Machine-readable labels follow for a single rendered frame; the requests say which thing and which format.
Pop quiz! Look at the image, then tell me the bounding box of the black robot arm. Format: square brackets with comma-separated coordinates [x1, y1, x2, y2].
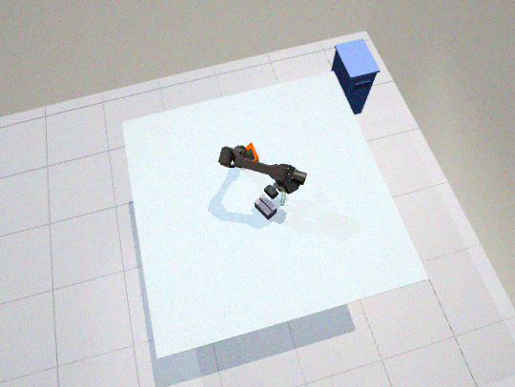
[218, 145, 307, 194]

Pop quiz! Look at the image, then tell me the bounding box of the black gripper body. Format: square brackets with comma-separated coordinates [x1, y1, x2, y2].
[264, 181, 284, 199]

